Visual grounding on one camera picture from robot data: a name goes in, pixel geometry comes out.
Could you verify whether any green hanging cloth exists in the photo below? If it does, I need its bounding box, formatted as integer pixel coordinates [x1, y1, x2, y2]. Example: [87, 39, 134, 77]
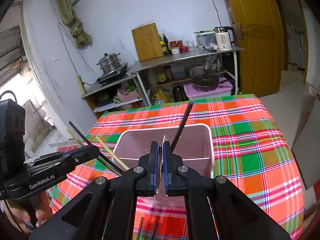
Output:
[56, 0, 92, 48]

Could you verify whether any dark sauce bottle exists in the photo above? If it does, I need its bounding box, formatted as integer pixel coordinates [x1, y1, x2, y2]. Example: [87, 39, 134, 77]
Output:
[162, 33, 172, 54]

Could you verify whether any plaid tablecloth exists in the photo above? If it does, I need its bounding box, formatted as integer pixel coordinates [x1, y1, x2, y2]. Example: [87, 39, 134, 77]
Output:
[50, 94, 304, 239]

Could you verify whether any wooden cutting board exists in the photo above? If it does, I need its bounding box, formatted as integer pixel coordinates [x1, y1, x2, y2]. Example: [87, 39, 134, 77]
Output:
[131, 23, 163, 62]

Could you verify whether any wooden door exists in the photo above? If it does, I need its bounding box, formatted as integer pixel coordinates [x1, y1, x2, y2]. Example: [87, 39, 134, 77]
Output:
[228, 0, 284, 97]

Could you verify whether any steel kitchen counter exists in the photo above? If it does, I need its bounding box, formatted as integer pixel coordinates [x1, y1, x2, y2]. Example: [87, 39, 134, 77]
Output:
[129, 46, 242, 106]

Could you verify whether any black wok pan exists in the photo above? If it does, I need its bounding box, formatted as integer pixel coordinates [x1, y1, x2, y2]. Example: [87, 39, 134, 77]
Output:
[193, 75, 219, 89]

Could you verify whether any induction cooker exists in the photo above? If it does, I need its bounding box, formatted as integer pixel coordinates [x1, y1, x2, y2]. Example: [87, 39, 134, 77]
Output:
[97, 63, 128, 85]

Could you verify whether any person left hand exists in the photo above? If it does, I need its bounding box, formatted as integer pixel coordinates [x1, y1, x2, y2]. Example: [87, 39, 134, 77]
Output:
[1, 191, 52, 235]

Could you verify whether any steel steamer pot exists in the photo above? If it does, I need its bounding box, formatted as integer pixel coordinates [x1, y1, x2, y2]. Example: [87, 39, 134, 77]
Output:
[97, 53, 121, 74]

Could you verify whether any white electric kettle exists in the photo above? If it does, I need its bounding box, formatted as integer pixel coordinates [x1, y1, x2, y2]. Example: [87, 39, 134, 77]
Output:
[214, 26, 236, 50]

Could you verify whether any pink utensil basket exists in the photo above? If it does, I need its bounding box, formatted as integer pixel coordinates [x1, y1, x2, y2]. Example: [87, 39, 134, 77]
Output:
[111, 122, 216, 205]

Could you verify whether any red lid jar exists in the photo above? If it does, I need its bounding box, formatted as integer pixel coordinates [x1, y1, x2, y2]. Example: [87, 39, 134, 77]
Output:
[169, 41, 180, 55]

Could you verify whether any pink small basket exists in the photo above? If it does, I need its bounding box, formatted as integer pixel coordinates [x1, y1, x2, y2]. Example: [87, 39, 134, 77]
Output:
[117, 90, 140, 103]

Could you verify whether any purple lid storage box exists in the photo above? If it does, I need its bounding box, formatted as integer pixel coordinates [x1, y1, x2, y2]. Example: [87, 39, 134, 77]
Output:
[183, 77, 233, 100]

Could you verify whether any black chopstick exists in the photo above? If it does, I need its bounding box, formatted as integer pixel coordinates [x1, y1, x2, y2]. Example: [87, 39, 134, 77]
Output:
[170, 101, 194, 152]
[69, 121, 124, 176]
[151, 223, 160, 240]
[136, 217, 144, 240]

